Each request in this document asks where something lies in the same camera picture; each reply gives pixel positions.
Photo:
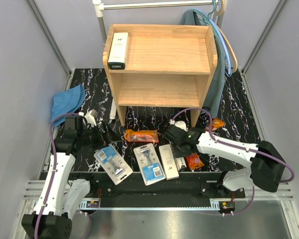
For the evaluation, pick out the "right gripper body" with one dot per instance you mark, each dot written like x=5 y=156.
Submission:
x=177 y=151

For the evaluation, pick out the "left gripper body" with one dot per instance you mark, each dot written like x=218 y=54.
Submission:
x=91 y=136

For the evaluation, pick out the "white h razor box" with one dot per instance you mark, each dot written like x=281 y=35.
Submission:
x=118 y=52
x=168 y=162

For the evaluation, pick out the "white Harry's razor box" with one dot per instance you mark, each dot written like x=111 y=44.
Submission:
x=180 y=164

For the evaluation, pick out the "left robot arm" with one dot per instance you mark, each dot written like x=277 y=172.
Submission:
x=52 y=216

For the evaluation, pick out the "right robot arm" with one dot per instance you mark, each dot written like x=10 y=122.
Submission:
x=263 y=166

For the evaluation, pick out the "wooden two-tier shelf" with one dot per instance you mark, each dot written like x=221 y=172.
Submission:
x=166 y=66

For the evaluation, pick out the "white H razor box on shelf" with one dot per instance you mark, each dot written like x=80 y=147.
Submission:
x=118 y=52

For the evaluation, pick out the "orange razor pack lower right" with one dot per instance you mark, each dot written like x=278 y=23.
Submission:
x=194 y=161

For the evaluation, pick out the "orange razor pack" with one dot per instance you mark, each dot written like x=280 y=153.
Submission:
x=194 y=161
x=215 y=125

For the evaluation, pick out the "Gillette blister pack left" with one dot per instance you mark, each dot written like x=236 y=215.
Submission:
x=113 y=164

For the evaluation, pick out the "gillette blister pack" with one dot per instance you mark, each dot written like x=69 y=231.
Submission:
x=113 y=164
x=149 y=164

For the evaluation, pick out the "orange razor pack horizontal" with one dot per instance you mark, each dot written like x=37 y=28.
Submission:
x=150 y=136

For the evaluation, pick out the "orange razor pack upper right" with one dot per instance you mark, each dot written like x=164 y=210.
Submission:
x=215 y=125

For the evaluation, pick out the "Gillette blister pack centre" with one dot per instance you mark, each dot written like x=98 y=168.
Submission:
x=149 y=164

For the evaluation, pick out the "blue bucket hat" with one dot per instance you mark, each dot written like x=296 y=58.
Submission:
x=66 y=102

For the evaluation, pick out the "teal hanging garment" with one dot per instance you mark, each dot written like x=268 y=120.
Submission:
x=213 y=98

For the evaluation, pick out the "light blue hanger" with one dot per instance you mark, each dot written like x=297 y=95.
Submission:
x=228 y=69

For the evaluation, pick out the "green hanger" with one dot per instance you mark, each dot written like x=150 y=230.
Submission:
x=211 y=15

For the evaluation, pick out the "metal clothes rack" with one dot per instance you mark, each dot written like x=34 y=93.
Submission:
x=100 y=7

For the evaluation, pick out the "wooden hanger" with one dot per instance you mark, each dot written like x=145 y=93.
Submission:
x=217 y=17

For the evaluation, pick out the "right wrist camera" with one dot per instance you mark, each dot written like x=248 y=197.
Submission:
x=180 y=124

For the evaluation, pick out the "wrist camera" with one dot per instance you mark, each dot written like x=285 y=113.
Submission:
x=180 y=124
x=89 y=117

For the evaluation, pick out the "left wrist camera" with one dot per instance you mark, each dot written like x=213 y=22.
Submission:
x=89 y=117

